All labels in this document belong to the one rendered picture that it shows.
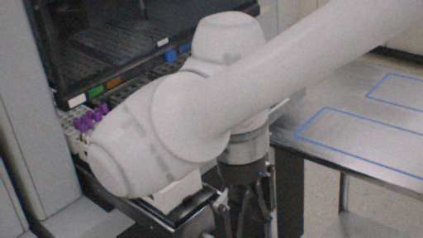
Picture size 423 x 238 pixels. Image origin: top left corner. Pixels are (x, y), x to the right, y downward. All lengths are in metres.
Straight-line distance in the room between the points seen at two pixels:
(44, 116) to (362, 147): 0.65
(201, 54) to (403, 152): 0.56
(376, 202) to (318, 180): 0.27
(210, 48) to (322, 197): 1.61
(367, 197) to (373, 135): 1.11
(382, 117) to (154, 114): 0.74
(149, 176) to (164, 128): 0.05
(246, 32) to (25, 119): 0.52
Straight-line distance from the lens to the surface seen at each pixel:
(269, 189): 0.83
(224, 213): 0.75
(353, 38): 0.45
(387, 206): 2.16
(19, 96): 0.97
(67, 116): 1.20
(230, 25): 0.62
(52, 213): 1.12
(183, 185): 0.92
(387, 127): 1.13
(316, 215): 2.09
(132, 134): 0.51
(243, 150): 0.69
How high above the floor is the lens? 1.43
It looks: 32 degrees down
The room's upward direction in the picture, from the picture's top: 7 degrees counter-clockwise
